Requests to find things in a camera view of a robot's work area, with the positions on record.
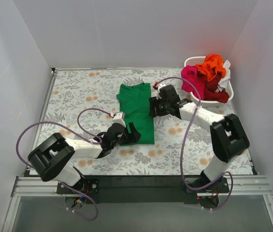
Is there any green t-shirt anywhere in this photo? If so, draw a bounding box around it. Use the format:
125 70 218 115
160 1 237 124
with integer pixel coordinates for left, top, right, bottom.
117 83 155 145

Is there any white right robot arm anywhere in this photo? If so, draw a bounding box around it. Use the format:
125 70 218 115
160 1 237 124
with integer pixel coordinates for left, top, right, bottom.
149 84 250 192

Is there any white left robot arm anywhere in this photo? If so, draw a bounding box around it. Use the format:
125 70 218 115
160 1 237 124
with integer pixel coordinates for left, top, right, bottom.
28 122 141 193

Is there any magenta t-shirt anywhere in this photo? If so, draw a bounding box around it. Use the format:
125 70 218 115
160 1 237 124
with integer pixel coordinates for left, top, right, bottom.
181 65 206 100

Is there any dark red t-shirt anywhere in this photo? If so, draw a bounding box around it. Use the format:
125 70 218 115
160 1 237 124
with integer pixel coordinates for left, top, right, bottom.
197 72 229 103

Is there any floral patterned table mat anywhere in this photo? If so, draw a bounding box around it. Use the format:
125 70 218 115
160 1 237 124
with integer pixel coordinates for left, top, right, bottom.
29 68 255 176

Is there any white perforated laundry basket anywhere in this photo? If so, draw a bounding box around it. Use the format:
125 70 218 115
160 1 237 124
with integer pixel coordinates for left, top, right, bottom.
184 56 234 108

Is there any white t-shirt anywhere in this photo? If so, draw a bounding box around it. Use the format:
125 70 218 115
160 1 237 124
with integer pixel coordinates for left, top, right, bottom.
216 60 231 92

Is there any orange t-shirt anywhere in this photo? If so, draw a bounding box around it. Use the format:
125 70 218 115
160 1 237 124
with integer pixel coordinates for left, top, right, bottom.
195 54 226 82

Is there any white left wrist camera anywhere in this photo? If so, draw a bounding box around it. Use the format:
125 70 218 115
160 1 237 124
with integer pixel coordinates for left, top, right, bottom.
110 112 125 127

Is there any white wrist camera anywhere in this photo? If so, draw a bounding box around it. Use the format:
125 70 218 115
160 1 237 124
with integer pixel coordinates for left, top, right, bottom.
152 82 166 99
110 112 125 127

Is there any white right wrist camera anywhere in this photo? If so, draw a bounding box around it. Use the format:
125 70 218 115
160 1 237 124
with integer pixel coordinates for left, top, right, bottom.
152 82 166 99

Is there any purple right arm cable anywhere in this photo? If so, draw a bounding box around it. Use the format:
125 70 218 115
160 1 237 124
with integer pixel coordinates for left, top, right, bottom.
152 77 234 211

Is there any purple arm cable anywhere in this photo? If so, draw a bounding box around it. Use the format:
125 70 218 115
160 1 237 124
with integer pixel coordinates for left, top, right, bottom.
152 77 234 211
16 108 115 221

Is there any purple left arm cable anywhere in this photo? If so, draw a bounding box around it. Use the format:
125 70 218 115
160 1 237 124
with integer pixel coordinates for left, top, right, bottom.
16 108 115 221

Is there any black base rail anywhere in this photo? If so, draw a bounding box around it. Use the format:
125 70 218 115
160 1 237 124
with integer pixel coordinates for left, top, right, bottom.
56 174 230 206

